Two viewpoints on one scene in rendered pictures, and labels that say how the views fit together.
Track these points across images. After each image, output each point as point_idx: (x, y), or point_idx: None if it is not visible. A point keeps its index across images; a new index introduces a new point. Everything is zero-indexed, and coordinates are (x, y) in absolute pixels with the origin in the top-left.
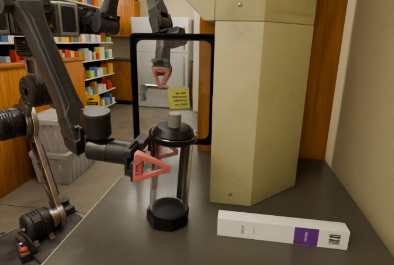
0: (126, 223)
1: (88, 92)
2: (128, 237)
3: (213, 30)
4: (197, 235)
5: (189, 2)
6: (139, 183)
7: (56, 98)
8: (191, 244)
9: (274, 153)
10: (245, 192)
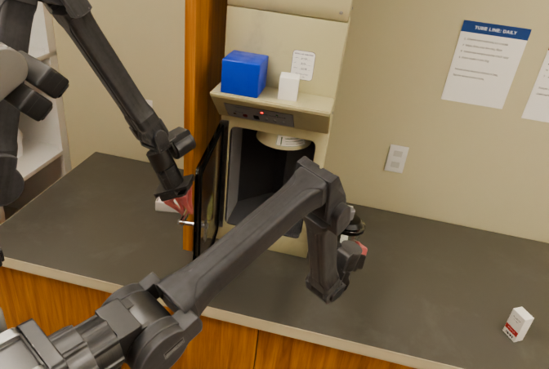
0: (339, 307)
1: None
2: (355, 305)
3: (200, 115)
4: None
5: (328, 126)
6: (273, 301)
7: (333, 270)
8: (357, 273)
9: None
10: None
